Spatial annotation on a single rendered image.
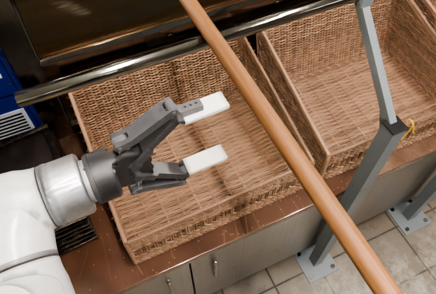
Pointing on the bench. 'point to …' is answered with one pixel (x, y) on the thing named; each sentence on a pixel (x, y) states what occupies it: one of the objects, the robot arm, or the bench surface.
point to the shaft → (287, 145)
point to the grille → (14, 124)
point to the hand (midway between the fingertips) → (218, 130)
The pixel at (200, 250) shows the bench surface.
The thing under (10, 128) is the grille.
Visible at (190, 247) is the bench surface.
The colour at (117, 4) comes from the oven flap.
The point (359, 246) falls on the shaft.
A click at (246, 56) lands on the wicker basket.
